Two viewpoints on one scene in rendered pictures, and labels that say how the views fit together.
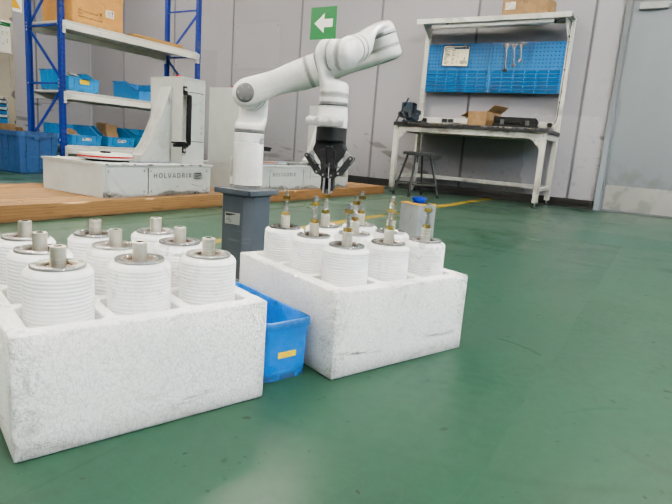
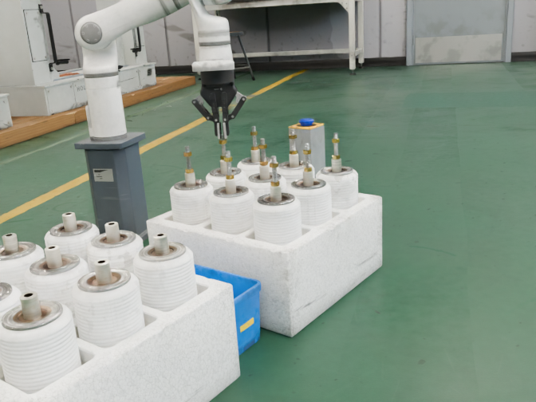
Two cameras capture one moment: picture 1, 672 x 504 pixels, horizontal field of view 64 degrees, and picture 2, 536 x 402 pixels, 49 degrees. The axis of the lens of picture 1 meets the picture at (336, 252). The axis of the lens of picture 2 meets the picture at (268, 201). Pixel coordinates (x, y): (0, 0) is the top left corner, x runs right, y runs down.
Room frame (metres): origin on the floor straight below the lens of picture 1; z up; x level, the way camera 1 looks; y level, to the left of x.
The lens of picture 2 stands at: (0.02, 0.25, 0.61)
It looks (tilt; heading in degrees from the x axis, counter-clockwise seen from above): 18 degrees down; 347
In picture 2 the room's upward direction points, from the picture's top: 4 degrees counter-clockwise
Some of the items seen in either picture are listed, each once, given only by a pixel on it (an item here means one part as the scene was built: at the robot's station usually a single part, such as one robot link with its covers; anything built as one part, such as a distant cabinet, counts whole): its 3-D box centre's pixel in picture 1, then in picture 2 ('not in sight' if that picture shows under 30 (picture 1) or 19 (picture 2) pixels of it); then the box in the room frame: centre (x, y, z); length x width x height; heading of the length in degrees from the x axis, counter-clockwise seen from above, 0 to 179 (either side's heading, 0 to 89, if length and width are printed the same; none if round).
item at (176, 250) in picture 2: (208, 254); (162, 252); (0.91, 0.22, 0.25); 0.08 x 0.08 x 0.01
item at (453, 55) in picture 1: (455, 55); not in sight; (6.40, -1.17, 1.54); 0.32 x 0.02 x 0.25; 60
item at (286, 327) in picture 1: (248, 327); (190, 303); (1.09, 0.17, 0.06); 0.30 x 0.11 x 0.12; 40
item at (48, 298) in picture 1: (59, 325); (45, 376); (0.76, 0.40, 0.16); 0.10 x 0.10 x 0.18
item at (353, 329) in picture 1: (348, 299); (269, 244); (1.27, -0.04, 0.09); 0.39 x 0.39 x 0.18; 39
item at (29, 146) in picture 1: (22, 151); not in sight; (5.06, 2.96, 0.18); 0.50 x 0.41 x 0.37; 64
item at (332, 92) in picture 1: (332, 72); (207, 9); (1.36, 0.04, 0.62); 0.09 x 0.07 x 0.15; 67
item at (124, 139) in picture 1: (107, 136); not in sight; (6.21, 2.67, 0.36); 0.50 x 0.38 x 0.21; 61
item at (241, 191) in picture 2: (313, 235); (230, 191); (1.19, 0.05, 0.25); 0.08 x 0.08 x 0.01
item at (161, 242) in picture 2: (208, 247); (161, 244); (0.91, 0.22, 0.26); 0.02 x 0.02 x 0.03
